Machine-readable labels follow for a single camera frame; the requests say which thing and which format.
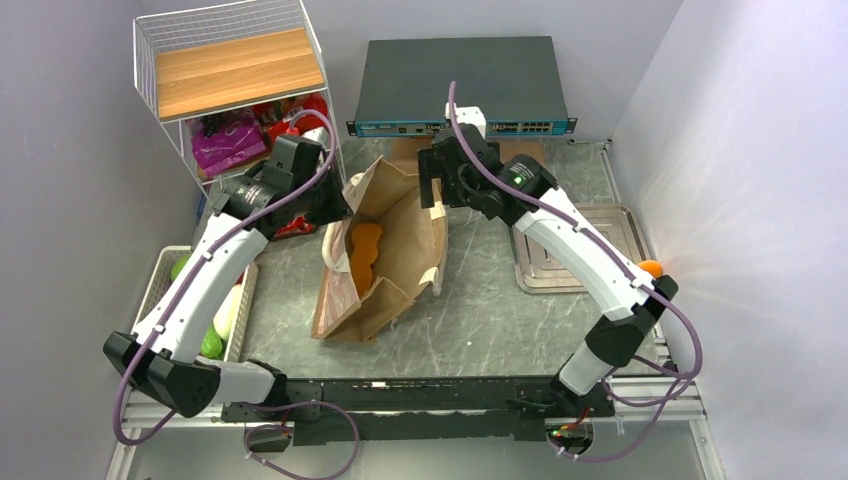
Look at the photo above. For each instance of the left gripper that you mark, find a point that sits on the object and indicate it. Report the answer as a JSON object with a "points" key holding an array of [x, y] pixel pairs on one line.
{"points": [[338, 208]]}

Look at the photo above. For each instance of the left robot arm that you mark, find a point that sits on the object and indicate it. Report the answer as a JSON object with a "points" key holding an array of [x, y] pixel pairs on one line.
{"points": [[161, 356]]}

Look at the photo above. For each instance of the brown burlap grocery bag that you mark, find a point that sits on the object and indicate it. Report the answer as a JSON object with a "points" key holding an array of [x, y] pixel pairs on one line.
{"points": [[410, 254]]}

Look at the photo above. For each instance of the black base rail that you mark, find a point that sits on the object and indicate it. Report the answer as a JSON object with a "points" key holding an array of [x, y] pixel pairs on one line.
{"points": [[522, 408]]}

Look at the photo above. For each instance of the purple snack bag upper shelf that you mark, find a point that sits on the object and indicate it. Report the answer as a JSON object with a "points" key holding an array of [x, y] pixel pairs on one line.
{"points": [[223, 141]]}

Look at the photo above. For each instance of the red snack bag upper shelf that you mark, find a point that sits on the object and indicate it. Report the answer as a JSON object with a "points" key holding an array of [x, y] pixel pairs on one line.
{"points": [[275, 117]]}

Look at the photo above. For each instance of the orange fruit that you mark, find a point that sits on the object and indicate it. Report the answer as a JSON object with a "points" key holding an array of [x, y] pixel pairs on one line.
{"points": [[653, 267]]}

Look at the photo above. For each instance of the green cabbage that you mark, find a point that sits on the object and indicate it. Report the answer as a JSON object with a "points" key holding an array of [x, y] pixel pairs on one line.
{"points": [[178, 266]]}

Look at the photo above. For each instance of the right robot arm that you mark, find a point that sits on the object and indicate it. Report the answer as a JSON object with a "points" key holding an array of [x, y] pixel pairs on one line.
{"points": [[525, 195]]}

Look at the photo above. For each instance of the white wire shelf rack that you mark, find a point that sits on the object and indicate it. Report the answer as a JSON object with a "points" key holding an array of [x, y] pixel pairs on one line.
{"points": [[195, 62]]}

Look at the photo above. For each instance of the wooden board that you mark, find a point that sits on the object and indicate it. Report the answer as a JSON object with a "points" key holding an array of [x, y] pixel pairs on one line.
{"points": [[404, 152]]}

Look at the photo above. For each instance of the white daikon vegetable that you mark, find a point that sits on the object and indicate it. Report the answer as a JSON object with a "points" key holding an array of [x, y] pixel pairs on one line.
{"points": [[227, 314]]}

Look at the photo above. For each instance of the dark network switch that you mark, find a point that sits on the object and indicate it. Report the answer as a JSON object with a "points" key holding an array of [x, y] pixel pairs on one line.
{"points": [[513, 80]]}

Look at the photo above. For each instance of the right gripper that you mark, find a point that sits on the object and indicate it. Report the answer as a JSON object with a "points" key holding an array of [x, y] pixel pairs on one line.
{"points": [[431, 167]]}

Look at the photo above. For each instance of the green lettuce toy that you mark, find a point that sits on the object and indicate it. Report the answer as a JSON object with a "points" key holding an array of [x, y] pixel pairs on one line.
{"points": [[212, 346]]}

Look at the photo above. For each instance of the white perforated basket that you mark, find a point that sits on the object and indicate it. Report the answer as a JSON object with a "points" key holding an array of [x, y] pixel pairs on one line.
{"points": [[159, 283]]}

